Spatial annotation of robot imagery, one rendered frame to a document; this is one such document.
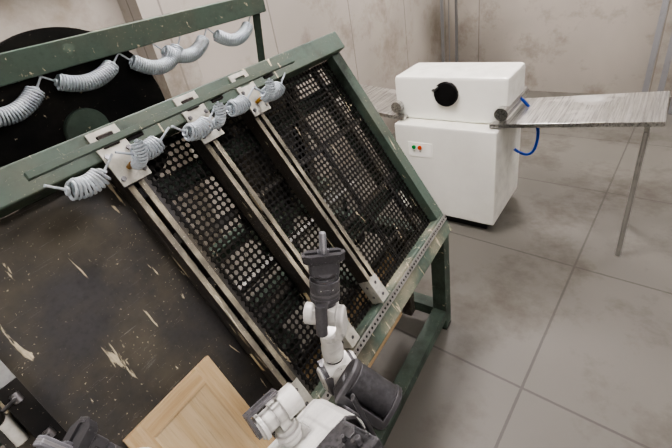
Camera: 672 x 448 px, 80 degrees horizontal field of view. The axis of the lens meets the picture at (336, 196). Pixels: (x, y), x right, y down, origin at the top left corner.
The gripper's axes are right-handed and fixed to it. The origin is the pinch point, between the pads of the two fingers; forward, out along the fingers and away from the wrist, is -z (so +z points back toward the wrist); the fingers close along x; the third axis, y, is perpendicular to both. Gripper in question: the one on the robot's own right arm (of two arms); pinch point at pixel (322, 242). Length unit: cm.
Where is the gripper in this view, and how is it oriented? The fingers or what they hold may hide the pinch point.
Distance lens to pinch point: 114.7
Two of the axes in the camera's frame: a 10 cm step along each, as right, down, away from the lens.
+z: 0.3, 9.6, 2.7
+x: -9.8, 0.9, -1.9
